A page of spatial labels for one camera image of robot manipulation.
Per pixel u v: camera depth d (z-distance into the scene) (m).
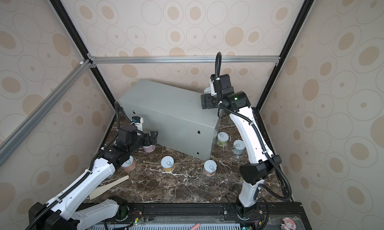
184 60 0.92
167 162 0.85
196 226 0.70
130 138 0.58
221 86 0.52
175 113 0.71
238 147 0.92
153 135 0.71
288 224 0.69
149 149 0.93
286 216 0.73
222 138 0.95
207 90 0.72
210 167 0.83
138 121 0.67
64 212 0.39
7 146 0.51
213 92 0.63
